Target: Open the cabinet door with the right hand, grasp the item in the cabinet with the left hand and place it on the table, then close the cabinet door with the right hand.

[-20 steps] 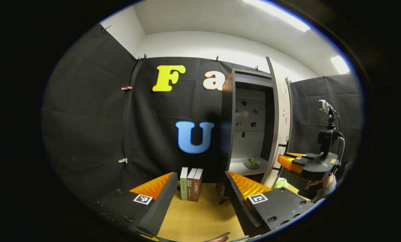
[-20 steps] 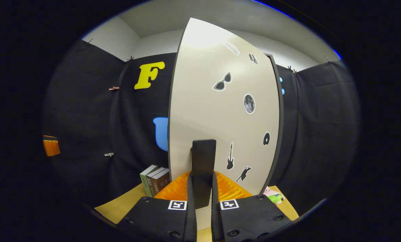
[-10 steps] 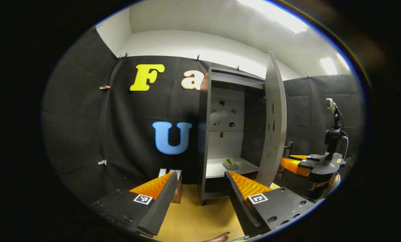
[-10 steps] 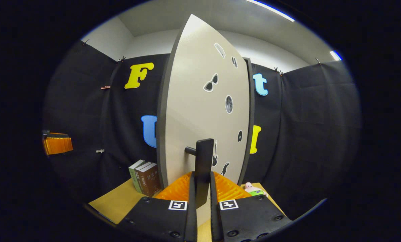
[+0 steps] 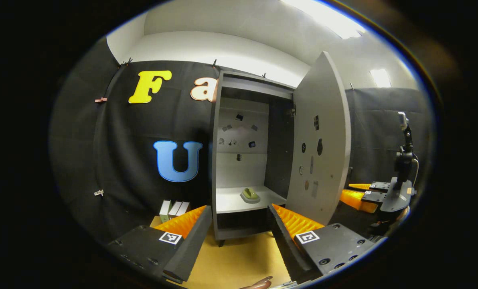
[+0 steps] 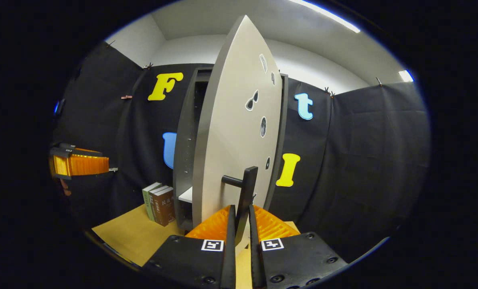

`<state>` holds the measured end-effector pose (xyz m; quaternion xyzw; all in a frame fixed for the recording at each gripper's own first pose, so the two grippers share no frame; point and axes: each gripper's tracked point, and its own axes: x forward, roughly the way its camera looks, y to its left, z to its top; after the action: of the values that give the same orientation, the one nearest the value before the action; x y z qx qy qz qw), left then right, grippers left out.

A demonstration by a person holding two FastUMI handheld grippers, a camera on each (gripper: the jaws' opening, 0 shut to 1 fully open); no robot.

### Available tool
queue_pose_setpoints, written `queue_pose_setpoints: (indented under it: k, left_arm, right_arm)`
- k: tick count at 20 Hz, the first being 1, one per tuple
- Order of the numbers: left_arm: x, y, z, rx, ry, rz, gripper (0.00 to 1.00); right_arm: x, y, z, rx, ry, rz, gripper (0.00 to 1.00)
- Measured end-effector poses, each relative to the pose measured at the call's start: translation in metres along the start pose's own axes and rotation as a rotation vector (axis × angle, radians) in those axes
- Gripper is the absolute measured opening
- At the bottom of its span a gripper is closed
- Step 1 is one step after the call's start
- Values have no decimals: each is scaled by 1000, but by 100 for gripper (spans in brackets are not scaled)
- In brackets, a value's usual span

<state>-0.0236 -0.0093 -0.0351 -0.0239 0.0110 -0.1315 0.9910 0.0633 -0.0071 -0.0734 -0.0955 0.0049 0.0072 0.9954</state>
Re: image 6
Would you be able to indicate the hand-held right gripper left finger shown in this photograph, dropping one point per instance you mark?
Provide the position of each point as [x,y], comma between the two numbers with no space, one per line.
[231,257]

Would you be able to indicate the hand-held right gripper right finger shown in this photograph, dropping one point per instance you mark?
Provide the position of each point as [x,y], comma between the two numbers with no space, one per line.
[256,261]

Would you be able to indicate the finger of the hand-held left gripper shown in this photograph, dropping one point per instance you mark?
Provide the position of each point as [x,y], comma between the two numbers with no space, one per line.
[78,150]
[86,165]

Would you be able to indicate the beige cabinet door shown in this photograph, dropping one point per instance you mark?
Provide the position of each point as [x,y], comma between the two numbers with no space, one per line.
[231,120]

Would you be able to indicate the dark grey cabinet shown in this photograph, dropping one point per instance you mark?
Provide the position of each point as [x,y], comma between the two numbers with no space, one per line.
[185,160]

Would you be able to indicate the green book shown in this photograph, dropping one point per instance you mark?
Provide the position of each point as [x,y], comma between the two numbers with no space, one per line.
[145,202]

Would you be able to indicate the thin brown book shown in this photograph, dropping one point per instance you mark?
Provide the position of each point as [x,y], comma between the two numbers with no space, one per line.
[152,206]

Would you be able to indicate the thick brown book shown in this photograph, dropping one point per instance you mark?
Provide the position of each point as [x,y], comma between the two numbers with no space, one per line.
[165,206]

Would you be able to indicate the black backdrop cloth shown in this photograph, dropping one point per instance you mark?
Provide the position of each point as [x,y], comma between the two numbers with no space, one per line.
[363,160]

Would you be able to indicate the small ceiling light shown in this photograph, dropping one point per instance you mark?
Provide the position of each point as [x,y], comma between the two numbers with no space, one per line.
[406,76]

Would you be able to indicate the long ceiling light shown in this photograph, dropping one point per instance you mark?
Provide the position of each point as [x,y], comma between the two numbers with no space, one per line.
[331,16]

